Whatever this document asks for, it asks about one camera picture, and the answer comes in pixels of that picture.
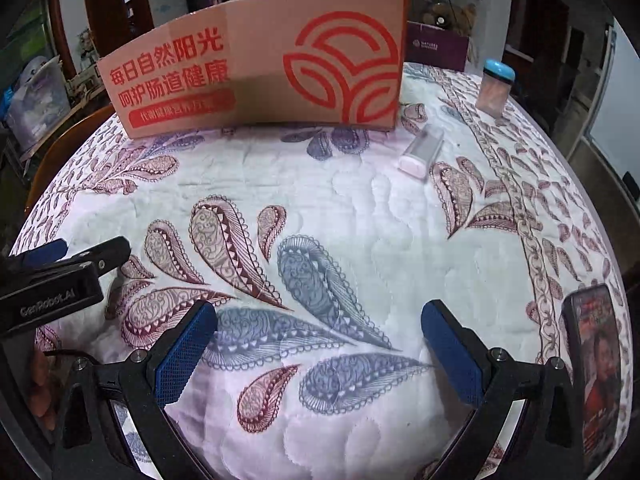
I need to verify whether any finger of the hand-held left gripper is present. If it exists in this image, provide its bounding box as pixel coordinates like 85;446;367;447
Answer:
0;238;69;278
65;236;132;277

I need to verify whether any brown cardboard box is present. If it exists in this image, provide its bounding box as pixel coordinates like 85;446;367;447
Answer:
96;0;410;141

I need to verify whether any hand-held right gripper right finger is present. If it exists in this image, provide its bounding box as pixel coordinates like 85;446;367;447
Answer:
421;299;586;480

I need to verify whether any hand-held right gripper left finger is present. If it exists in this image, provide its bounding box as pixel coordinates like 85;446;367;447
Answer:
52;300;218;480

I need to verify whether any paisley quilted blanket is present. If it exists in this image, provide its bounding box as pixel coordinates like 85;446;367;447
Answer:
10;60;633;480

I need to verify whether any black smartphone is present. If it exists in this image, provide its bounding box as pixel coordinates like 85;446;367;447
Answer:
560;284;623;466

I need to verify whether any brown wooden door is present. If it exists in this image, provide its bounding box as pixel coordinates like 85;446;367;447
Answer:
82;0;153;58

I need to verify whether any purple gift box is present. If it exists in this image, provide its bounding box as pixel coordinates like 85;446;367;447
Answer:
406;20;471;72

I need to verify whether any wooden chair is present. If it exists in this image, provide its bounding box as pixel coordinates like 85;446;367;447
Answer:
24;104;118;211

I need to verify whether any clear plastic storage bin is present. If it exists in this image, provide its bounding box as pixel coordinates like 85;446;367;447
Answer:
5;57;71;143

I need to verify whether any blue-lid clear jar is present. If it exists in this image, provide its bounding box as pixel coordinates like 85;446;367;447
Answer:
475;58;516;118

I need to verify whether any standing fan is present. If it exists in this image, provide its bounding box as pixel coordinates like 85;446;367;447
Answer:
422;0;476;36

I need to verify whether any person's left hand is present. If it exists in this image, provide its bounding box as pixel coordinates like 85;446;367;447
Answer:
25;347;60;433

